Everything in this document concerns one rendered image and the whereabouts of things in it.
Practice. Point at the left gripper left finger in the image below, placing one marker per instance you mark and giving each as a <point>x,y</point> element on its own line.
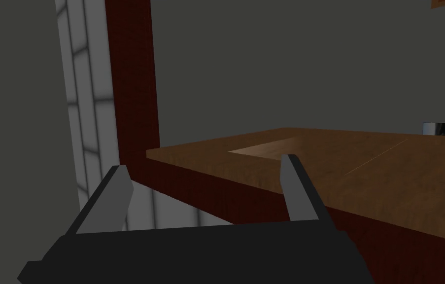
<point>106,205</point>

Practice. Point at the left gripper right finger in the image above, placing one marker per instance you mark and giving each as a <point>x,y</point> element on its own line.
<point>299,197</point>

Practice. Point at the brown wooden table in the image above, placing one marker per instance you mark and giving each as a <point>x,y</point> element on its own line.
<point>384,173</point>

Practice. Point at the silver and black mug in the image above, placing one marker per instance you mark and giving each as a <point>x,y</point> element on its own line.
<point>444,129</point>

